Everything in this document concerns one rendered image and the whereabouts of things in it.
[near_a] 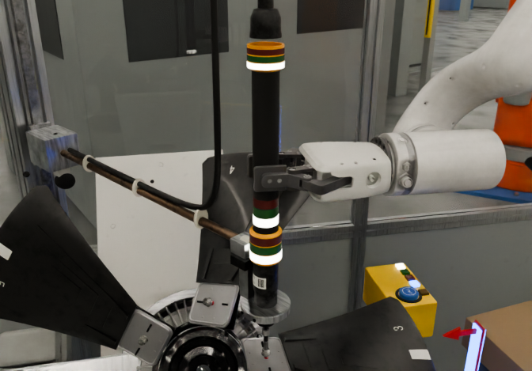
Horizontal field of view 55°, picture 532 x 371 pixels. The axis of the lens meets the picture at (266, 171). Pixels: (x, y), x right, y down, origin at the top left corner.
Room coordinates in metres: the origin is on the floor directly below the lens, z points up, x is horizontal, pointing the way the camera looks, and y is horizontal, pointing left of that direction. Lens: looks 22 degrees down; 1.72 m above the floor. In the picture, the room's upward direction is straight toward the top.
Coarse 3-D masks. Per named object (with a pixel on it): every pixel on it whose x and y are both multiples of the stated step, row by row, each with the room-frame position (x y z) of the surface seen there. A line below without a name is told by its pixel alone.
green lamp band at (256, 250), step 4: (252, 244) 0.59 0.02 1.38; (280, 244) 0.59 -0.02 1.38; (252, 248) 0.59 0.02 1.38; (256, 248) 0.58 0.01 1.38; (260, 248) 0.58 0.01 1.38; (264, 248) 0.58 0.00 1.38; (268, 248) 0.58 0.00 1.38; (272, 248) 0.58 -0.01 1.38; (276, 248) 0.59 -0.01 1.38; (280, 248) 0.59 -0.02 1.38; (256, 252) 0.58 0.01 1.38; (260, 252) 0.58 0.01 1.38; (264, 252) 0.58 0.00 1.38; (268, 252) 0.58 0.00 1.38; (272, 252) 0.58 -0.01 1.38; (276, 252) 0.59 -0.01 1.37
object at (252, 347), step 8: (248, 344) 0.63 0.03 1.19; (256, 344) 0.63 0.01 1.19; (272, 344) 0.63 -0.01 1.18; (280, 344) 0.63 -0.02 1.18; (248, 352) 0.61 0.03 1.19; (256, 352) 0.61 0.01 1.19; (272, 352) 0.62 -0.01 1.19; (280, 352) 0.62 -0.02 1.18; (248, 360) 0.59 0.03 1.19; (256, 360) 0.60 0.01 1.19; (264, 360) 0.60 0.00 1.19; (272, 360) 0.60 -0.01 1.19; (280, 360) 0.60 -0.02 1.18; (256, 368) 0.58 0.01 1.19; (264, 368) 0.58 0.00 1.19; (272, 368) 0.58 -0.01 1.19; (280, 368) 0.58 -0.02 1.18; (288, 368) 0.58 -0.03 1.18
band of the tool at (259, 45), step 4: (248, 44) 0.60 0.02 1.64; (252, 44) 0.62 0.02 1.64; (256, 44) 0.62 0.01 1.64; (260, 44) 0.62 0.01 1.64; (264, 44) 0.62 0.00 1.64; (268, 44) 0.62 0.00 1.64; (272, 44) 0.62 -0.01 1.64; (280, 44) 0.61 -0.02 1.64; (252, 48) 0.59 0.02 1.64; (256, 48) 0.58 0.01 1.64; (260, 48) 0.58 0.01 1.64; (264, 48) 0.58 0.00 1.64; (268, 48) 0.58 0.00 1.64; (272, 48) 0.58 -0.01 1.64; (276, 48) 0.58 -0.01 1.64; (280, 48) 0.59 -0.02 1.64; (256, 56) 0.58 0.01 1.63; (260, 56) 0.58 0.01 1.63; (264, 56) 0.58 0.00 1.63; (268, 56) 0.58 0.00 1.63; (272, 56) 0.58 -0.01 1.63
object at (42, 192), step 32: (32, 192) 0.67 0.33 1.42; (32, 224) 0.65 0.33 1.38; (64, 224) 0.64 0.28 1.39; (0, 256) 0.64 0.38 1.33; (32, 256) 0.64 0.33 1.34; (64, 256) 0.63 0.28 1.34; (96, 256) 0.62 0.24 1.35; (32, 288) 0.63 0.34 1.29; (64, 288) 0.62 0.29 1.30; (96, 288) 0.61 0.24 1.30; (32, 320) 0.63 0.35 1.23; (64, 320) 0.62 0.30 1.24; (96, 320) 0.61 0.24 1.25; (128, 320) 0.60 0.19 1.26
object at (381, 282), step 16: (368, 272) 1.01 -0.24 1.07; (384, 272) 1.01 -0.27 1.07; (400, 272) 1.01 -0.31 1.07; (368, 288) 1.00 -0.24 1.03; (384, 288) 0.94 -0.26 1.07; (416, 288) 0.94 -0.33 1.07; (368, 304) 0.99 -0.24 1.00; (416, 304) 0.89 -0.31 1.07; (432, 304) 0.89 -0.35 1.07; (416, 320) 0.89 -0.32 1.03; (432, 320) 0.89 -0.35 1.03
